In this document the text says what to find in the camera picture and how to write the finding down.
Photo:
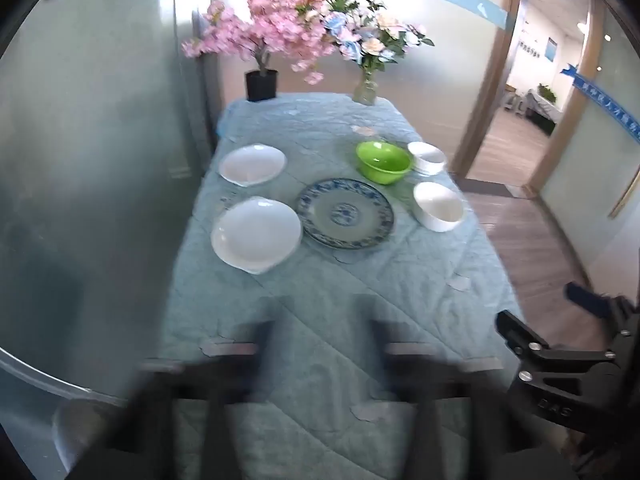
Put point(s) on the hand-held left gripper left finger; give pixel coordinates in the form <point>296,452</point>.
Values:
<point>260,350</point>

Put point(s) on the large white plate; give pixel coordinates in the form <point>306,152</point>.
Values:
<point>255,232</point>

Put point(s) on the white bowl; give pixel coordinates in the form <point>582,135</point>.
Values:
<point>426,157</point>
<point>437,205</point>

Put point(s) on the pastel flower bouquet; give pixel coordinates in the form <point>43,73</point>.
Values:
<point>375,40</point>

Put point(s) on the light blue quilted blanket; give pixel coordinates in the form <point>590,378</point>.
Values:
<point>325,310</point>

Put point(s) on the small white plate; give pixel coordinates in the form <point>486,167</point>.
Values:
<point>252,164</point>

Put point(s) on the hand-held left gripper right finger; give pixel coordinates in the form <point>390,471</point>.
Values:
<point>380,345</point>

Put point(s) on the wooden door frame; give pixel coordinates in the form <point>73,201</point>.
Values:
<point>492,85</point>

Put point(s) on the blue patterned plate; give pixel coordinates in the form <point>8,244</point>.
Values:
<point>344,214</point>

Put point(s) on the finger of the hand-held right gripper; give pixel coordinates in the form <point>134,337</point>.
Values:
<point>585,300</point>
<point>520,335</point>

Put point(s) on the green bowl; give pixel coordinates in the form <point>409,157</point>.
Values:
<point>382,160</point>

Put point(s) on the small stool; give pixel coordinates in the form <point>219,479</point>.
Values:
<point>515,101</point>

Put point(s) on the pink blossom tree black pot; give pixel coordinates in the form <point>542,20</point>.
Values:
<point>261,85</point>

